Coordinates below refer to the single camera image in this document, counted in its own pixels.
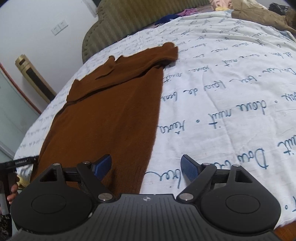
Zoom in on white script-printed blanket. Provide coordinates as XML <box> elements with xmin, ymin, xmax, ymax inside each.
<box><xmin>14</xmin><ymin>9</ymin><xmax>296</xmax><ymax>230</ymax></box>

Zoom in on olive striped headboard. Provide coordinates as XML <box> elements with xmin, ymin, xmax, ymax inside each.
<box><xmin>82</xmin><ymin>0</ymin><xmax>211</xmax><ymax>64</ymax></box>

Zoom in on gold standing air conditioner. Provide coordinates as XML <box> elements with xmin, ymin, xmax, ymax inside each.
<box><xmin>15</xmin><ymin>54</ymin><xmax>57</xmax><ymax>104</ymax></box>

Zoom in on pink cloth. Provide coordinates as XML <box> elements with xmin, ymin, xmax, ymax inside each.
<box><xmin>209</xmin><ymin>0</ymin><xmax>234</xmax><ymax>10</ymax></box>

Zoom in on person's left hand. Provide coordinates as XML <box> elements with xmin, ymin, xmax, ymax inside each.
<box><xmin>6</xmin><ymin>177</ymin><xmax>20</xmax><ymax>202</ymax></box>

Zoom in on frosted glass door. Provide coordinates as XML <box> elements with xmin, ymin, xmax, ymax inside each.
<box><xmin>0</xmin><ymin>70</ymin><xmax>40</xmax><ymax>164</ymax></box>

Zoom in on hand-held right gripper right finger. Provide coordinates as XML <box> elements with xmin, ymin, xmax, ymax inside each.
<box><xmin>176</xmin><ymin>154</ymin><xmax>258</xmax><ymax>202</ymax></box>

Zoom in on dark patterned cloth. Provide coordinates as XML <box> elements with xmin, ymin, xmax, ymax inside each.
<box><xmin>0</xmin><ymin>212</ymin><xmax>13</xmax><ymax>239</ymax></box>

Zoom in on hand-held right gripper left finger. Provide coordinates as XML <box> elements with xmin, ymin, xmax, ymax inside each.
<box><xmin>37</xmin><ymin>154</ymin><xmax>116</xmax><ymax>203</ymax></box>

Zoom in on black plastic bag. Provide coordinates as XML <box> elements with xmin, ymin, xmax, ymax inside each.
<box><xmin>269</xmin><ymin>3</ymin><xmax>291</xmax><ymax>15</ymax></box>

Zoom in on white wall switch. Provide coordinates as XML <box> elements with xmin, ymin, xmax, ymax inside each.
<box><xmin>51</xmin><ymin>20</ymin><xmax>69</xmax><ymax>36</ymax></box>

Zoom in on purple cloth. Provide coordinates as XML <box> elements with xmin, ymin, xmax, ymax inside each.
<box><xmin>179</xmin><ymin>8</ymin><xmax>200</xmax><ymax>17</ymax></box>

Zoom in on reddish door frame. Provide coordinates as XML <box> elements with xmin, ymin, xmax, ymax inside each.
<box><xmin>0</xmin><ymin>62</ymin><xmax>42</xmax><ymax>115</ymax></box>

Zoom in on brown knit sweater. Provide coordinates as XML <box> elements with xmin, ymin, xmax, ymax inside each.
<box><xmin>30</xmin><ymin>42</ymin><xmax>179</xmax><ymax>195</ymax></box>

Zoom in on navy blue cloth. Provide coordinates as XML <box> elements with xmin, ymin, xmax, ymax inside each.
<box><xmin>154</xmin><ymin>14</ymin><xmax>184</xmax><ymax>27</ymax></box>

